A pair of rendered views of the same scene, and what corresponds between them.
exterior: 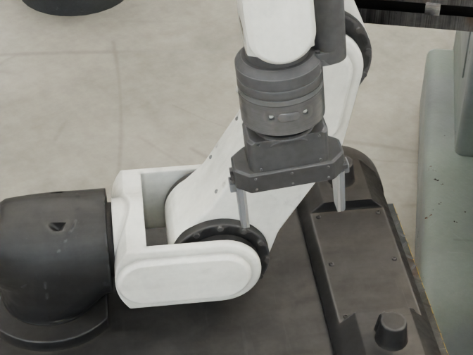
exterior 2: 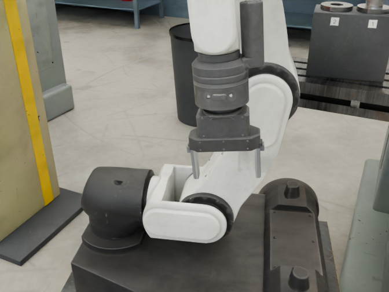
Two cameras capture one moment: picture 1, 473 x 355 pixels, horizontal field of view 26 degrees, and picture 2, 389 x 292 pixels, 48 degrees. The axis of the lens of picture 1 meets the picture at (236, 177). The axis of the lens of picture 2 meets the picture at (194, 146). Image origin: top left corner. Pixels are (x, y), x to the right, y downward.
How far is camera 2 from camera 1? 45 cm
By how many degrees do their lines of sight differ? 17
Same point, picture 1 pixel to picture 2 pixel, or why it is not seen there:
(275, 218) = (238, 198)
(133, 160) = not seen: hidden behind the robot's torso
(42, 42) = (181, 135)
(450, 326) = not seen: outside the picture
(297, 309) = (248, 259)
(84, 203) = (136, 174)
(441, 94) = (369, 179)
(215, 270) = (198, 221)
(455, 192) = (369, 228)
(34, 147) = not seen: hidden behind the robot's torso
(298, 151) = (227, 127)
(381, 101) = (339, 183)
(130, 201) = (161, 177)
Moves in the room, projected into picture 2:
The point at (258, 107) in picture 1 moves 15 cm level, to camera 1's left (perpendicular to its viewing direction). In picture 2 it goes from (201, 89) to (111, 80)
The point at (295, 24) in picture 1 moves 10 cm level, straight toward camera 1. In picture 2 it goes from (221, 24) to (198, 43)
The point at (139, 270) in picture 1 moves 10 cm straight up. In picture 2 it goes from (154, 213) to (153, 178)
